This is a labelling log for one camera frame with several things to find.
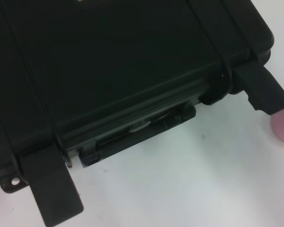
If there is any black case carry handle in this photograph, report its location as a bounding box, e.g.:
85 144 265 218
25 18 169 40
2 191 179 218
79 104 196 169

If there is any black plastic hard case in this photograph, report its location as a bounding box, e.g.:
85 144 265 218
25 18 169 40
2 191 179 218
0 0 275 194

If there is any black case latch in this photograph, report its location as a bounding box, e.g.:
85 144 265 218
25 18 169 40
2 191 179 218
20 148 84 226
231 62 284 116

